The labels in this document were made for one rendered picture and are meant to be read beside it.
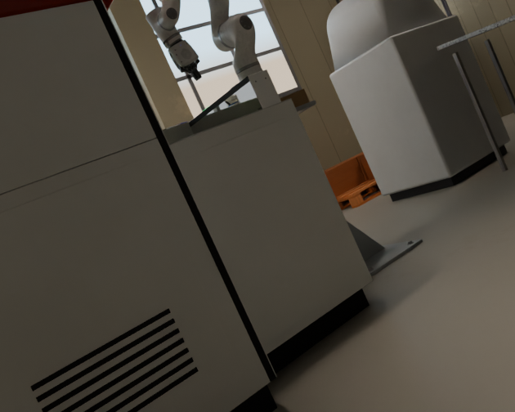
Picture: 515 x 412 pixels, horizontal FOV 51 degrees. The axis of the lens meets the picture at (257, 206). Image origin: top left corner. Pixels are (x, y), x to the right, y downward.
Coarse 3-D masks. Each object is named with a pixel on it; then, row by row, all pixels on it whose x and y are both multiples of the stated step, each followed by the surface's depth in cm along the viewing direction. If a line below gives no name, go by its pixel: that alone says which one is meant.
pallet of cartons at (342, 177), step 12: (360, 156) 516; (336, 168) 509; (348, 168) 516; (360, 168) 524; (336, 180) 506; (348, 180) 514; (360, 180) 521; (372, 180) 507; (336, 192) 504; (348, 192) 495; (360, 192) 549; (372, 192) 517; (348, 204) 501; (360, 204) 470
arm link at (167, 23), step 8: (160, 0) 230; (168, 0) 218; (176, 0) 220; (168, 8) 217; (176, 8) 219; (160, 16) 219; (168, 16) 217; (176, 16) 219; (160, 24) 221; (168, 24) 219; (176, 24) 221
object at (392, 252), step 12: (300, 108) 241; (360, 240) 264; (372, 240) 268; (420, 240) 255; (360, 252) 263; (372, 252) 266; (384, 252) 263; (396, 252) 252; (372, 264) 251; (384, 264) 242
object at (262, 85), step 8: (264, 72) 200; (256, 80) 197; (264, 80) 199; (256, 88) 197; (264, 88) 198; (272, 88) 200; (264, 96) 198; (272, 96) 200; (264, 104) 197; (272, 104) 199
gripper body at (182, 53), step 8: (184, 40) 229; (168, 48) 227; (176, 48) 226; (184, 48) 227; (192, 48) 230; (176, 56) 225; (184, 56) 227; (192, 56) 229; (176, 64) 228; (184, 64) 226
